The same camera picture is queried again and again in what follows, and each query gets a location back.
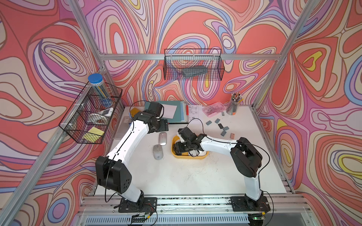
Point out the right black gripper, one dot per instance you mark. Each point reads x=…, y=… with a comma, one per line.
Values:
x=178, y=148

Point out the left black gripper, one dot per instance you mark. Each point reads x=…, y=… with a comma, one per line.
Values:
x=163, y=125

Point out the yellow storage box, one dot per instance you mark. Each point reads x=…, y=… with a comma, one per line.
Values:
x=186, y=155

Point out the silver slim mouse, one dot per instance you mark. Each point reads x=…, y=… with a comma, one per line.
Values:
x=162, y=138

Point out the grey mouse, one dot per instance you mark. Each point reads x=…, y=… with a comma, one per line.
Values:
x=158, y=152

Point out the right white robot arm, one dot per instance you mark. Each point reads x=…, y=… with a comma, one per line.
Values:
x=245, y=156

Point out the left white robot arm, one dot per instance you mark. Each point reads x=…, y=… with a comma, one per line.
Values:
x=112, y=172

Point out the pink transparent clip box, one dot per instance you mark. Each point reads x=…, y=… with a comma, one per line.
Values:
x=213, y=109

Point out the yellow-brown wallet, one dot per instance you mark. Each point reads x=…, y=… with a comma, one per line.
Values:
x=134, y=111

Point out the white paper sheet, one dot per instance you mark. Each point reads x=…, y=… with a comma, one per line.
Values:
x=169, y=111

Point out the green folder stack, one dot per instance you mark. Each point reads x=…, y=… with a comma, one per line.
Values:
x=180, y=115

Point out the printed instruction sheet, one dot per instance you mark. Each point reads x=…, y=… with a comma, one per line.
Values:
x=194, y=113

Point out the pen cup with pens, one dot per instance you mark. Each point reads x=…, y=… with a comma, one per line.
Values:
x=234, y=103

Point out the yellow sticky note pad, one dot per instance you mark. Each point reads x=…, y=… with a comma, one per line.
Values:
x=93, y=135

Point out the dark eraser in basket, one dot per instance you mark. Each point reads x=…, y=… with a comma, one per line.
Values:
x=195, y=71

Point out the blue-lid pencil jar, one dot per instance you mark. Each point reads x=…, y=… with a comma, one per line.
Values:
x=99, y=86

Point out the black wire side basket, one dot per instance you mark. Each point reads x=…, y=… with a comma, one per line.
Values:
x=87, y=112

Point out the black wire wall basket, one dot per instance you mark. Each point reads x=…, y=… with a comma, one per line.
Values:
x=193, y=64

